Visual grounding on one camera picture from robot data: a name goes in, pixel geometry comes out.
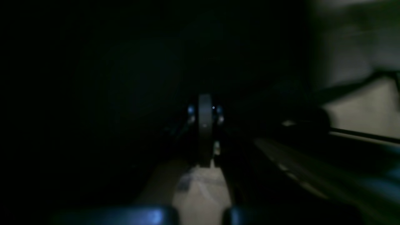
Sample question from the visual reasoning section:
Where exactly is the black table cloth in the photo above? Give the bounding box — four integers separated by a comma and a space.
1, 0, 310, 225

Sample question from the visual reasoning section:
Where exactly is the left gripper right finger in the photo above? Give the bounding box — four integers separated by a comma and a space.
198, 94, 331, 208

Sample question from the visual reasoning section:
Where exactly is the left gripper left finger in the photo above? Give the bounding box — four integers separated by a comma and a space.
134, 104, 199, 205

